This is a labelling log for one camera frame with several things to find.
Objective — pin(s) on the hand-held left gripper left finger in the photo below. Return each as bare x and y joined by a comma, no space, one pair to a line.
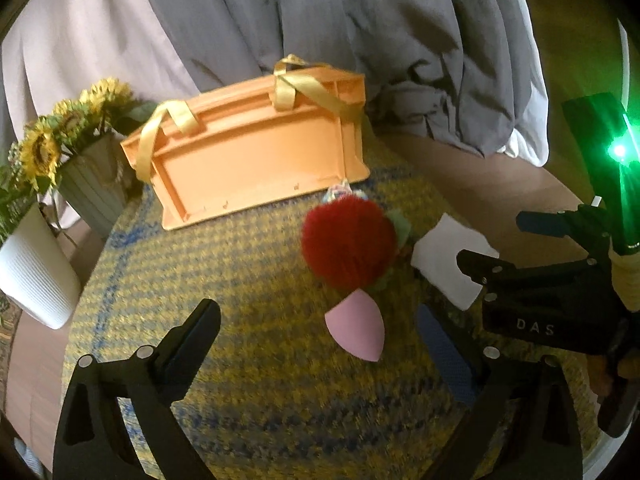
192,345

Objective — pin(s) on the beige curtain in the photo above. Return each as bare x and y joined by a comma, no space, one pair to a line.
85,35

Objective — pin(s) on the pink makeup sponge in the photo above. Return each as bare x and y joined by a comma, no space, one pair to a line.
357,327

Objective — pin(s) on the grey curtain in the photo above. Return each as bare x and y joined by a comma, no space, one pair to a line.
325,20

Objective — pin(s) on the small pastel toy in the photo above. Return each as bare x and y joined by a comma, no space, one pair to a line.
337,192

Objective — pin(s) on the sunflower bouquet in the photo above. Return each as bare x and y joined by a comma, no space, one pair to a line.
45,145

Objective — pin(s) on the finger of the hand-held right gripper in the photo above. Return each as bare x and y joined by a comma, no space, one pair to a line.
485,267
545,223

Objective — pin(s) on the white sheer curtain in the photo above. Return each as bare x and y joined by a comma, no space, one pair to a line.
530,85

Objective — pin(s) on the white curved rail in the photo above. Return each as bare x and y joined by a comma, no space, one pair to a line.
625,60

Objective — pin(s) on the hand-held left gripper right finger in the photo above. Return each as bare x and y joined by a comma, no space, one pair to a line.
445,355

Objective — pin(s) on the yellow and blue plaid blanket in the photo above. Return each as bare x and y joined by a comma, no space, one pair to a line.
250,285

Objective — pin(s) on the grey-green ribbed flower pot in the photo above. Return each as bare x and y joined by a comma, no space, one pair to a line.
95,185

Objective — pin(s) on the red fluffy plush toy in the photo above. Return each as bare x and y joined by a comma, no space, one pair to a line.
345,245

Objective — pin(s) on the green leafy plant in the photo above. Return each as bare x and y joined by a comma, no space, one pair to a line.
12,200

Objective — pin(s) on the white ribbed plant pot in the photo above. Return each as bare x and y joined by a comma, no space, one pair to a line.
35,275

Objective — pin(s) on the white square cloth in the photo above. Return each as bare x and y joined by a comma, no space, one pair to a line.
440,255

